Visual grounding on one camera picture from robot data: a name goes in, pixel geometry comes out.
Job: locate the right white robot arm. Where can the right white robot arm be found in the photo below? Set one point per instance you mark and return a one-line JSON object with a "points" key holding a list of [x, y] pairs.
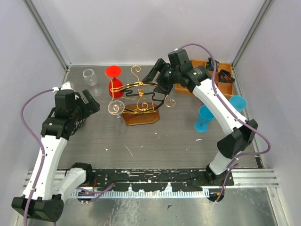
{"points": [[238, 130]]}

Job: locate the black white striped cloth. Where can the black white striped cloth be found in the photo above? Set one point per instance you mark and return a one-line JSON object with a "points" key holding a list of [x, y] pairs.
{"points": [[78, 124]]}

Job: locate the black mounting base plate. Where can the black mounting base plate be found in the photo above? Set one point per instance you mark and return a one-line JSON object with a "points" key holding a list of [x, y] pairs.
{"points": [[151, 180]]}

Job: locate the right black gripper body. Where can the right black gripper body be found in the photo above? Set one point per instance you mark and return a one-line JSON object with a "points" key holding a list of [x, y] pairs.
{"points": [[168, 76]]}

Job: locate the dark sock right tray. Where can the dark sock right tray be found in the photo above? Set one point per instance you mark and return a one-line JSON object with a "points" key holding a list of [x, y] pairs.
{"points": [[225, 76]]}

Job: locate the clear wine glass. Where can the clear wine glass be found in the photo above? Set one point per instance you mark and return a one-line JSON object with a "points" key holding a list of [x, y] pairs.
{"points": [[91, 80], [116, 108]]}

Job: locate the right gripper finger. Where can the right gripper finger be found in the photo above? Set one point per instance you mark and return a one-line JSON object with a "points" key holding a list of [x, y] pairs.
{"points": [[162, 89], [158, 67]]}

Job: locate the patterned dark sock in tray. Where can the patterned dark sock in tray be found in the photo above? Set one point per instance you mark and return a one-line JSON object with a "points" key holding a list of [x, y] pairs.
{"points": [[210, 64]]}

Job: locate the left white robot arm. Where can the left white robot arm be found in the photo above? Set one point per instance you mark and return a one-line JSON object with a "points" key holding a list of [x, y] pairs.
{"points": [[42, 199]]}

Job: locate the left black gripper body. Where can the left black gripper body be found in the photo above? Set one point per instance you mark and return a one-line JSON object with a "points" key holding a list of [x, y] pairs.
{"points": [[82, 108]]}

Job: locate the red wine glass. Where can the red wine glass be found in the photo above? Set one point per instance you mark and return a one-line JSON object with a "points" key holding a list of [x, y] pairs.
{"points": [[113, 72]]}

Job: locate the blue wine glass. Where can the blue wine glass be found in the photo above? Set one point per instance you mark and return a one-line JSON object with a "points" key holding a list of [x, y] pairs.
{"points": [[238, 102], [204, 118]]}

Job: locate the gold wire wine glass rack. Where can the gold wire wine glass rack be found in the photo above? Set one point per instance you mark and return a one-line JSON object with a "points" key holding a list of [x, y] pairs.
{"points": [[141, 108]]}

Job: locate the wooden compartment tray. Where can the wooden compartment tray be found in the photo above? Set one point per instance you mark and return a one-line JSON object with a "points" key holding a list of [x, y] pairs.
{"points": [[226, 88]]}

